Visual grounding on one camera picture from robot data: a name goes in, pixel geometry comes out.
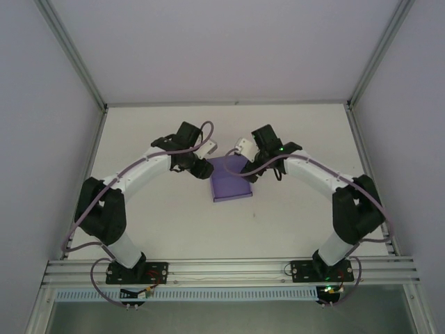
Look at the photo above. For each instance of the purple cloth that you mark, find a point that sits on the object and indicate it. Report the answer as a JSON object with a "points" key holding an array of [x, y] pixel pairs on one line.
{"points": [[229, 186]]}

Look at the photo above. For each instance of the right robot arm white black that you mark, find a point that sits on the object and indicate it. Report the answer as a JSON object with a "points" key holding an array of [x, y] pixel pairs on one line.
{"points": [[354, 215]]}

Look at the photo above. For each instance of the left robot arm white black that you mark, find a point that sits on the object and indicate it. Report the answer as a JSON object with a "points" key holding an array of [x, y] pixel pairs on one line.
{"points": [[104, 215]]}

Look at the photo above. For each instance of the aluminium table edge rail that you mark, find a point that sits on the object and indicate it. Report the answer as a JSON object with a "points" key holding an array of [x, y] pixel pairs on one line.
{"points": [[226, 103], [87, 174]]}

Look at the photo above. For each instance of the aluminium mounting rail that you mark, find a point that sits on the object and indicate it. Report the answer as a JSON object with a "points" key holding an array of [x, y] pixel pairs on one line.
{"points": [[226, 269]]}

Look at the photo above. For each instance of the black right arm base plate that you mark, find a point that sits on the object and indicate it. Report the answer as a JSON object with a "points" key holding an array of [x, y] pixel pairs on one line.
{"points": [[300, 271]]}

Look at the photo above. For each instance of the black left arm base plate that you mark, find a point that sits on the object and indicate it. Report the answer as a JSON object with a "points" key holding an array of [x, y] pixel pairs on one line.
{"points": [[158, 271]]}

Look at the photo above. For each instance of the aluminium frame post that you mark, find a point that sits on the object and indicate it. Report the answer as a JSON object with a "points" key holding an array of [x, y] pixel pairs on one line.
{"points": [[380, 48], [69, 48]]}

